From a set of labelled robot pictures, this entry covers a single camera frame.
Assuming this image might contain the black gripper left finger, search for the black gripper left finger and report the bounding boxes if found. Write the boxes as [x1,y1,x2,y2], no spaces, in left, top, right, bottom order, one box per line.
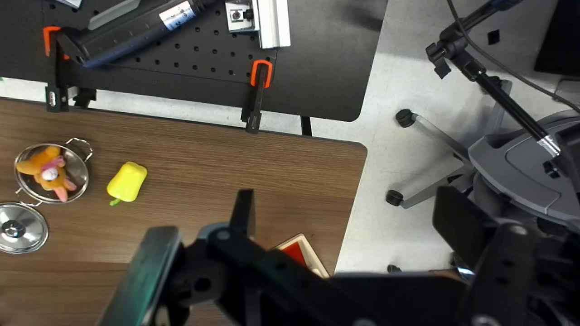
[99,226,179,326]

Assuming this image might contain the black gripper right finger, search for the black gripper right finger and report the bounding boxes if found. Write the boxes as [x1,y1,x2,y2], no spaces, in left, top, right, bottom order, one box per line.
[462,224,536,326]

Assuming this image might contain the orange plush toy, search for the orange plush toy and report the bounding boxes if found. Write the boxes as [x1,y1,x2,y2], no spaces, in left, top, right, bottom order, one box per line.
[14,144,76,202]

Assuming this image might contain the silver pot lid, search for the silver pot lid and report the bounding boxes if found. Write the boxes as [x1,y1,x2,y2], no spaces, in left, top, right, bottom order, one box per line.
[0,202,49,255]

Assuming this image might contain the silver pot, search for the silver pot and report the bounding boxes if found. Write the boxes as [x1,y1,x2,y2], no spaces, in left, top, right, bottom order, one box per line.
[12,137,94,204]

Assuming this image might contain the grey office chair base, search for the grey office chair base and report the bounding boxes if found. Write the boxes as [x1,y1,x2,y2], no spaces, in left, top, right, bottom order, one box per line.
[386,108,580,230]

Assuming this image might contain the red wooden box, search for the red wooden box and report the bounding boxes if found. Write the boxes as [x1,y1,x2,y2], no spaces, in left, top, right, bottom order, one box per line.
[277,233,330,278]

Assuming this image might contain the orange black clamp left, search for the orange black clamp left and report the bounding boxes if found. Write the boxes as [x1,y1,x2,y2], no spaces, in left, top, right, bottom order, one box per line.
[41,25,96,112]

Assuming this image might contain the orange black clamp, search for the orange black clamp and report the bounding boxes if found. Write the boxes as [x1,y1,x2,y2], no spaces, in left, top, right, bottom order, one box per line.
[41,25,96,112]
[241,58,273,134]

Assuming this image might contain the black tripod stand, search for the black tripod stand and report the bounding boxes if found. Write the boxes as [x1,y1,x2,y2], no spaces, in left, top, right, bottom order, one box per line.
[426,0,578,179]

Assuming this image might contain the aluminium extrusion rail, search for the aluminium extrusion rail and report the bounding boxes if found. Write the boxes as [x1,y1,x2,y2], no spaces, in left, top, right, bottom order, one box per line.
[252,0,292,48]

